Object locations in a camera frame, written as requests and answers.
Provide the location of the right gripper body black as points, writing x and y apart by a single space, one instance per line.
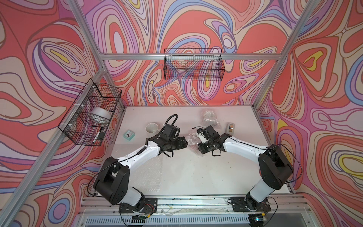
206 147

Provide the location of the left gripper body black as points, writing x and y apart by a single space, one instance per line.
176 144

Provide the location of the clear bubble wrap sheet top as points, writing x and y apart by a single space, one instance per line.
209 118

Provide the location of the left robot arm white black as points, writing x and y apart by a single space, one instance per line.
112 181

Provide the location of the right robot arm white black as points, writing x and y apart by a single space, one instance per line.
274 166

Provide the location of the white ceramic mug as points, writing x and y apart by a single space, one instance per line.
152 129

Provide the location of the grey tape dispenser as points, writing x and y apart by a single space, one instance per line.
230 128

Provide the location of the small teal alarm clock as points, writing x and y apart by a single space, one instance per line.
129 135

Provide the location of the white tape roll in basket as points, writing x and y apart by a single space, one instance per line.
100 114

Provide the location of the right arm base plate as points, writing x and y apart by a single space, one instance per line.
248 204

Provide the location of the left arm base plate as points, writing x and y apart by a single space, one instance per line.
146 206

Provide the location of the marker in wire basket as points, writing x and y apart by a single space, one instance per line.
96 137

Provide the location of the black wire basket back wall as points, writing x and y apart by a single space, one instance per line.
193 64

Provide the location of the black wire basket wall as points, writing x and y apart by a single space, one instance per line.
88 120
193 64

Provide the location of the black wire basket left wall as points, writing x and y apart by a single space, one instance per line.
88 120

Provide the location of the aluminium front rail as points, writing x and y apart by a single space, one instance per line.
200 204

